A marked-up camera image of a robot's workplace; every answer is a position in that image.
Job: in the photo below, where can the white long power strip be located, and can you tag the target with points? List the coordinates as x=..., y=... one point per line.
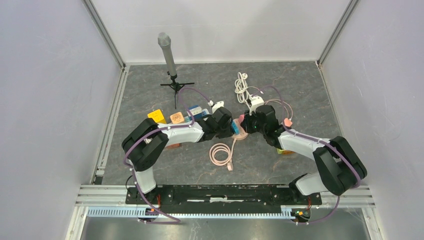
x=202, y=115

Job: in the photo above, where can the grey microphone on tripod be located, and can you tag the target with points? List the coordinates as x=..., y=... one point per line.
x=164, y=41

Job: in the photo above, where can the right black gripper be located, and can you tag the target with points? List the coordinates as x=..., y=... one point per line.
x=245, y=123

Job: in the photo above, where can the salmon charger with thin cable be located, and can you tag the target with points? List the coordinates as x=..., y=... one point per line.
x=288, y=109

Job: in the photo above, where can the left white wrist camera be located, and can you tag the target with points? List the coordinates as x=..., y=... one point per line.
x=215, y=105

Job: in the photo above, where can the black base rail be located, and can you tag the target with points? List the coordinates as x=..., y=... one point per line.
x=222, y=198

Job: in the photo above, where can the yellow cube adapter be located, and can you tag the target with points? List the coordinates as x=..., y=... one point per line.
x=158, y=116

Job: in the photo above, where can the pink round socket with cable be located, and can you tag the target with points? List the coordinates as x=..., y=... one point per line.
x=229, y=150

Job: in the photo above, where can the blue white cube adapter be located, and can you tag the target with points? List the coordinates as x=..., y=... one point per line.
x=194, y=110

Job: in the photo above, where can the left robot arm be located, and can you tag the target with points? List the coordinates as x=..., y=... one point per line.
x=144, y=145

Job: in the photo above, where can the orange green lego stack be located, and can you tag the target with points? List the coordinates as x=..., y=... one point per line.
x=284, y=152

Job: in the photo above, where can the red lego brick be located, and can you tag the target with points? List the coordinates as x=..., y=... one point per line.
x=173, y=146

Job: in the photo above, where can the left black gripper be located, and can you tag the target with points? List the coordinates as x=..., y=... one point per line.
x=228, y=132

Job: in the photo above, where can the pink adapter plug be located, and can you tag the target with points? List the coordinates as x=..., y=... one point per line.
x=241, y=118

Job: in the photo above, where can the blue adapter plug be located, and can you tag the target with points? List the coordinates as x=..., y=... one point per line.
x=235, y=128

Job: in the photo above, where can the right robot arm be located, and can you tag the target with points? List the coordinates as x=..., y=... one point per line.
x=338, y=166

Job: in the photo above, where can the orange cube adapter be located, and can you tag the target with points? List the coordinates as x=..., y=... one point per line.
x=177, y=118

